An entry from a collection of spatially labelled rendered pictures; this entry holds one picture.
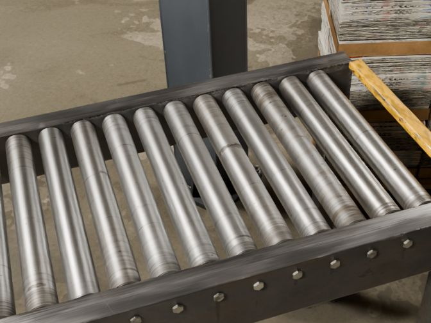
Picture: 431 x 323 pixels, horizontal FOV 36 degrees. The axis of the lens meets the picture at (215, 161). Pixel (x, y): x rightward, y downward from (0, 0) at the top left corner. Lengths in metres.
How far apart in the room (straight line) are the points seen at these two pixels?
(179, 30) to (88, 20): 1.57
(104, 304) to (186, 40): 1.11
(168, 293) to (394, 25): 1.12
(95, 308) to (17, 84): 2.14
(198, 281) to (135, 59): 2.17
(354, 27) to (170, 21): 0.52
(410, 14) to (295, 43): 1.36
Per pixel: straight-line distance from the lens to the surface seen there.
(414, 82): 2.00
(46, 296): 1.05
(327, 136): 1.30
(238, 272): 1.04
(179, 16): 1.95
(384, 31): 1.90
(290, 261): 1.05
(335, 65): 1.50
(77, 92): 2.94
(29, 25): 3.54
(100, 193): 1.19
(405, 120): 1.32
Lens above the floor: 1.59
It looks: 40 degrees down
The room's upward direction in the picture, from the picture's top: 3 degrees counter-clockwise
